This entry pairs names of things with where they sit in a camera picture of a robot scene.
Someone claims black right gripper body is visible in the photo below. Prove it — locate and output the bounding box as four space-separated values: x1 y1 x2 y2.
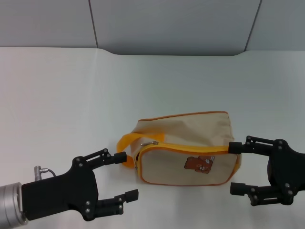
266 139 305 206

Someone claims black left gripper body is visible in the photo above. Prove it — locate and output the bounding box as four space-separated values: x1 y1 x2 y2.
21 156 100 222

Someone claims beige food bag orange trim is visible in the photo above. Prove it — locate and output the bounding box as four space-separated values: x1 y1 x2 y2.
116 111 243 186

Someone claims left gripper cable connector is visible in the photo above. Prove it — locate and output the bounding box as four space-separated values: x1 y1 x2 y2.
34 165 57 182

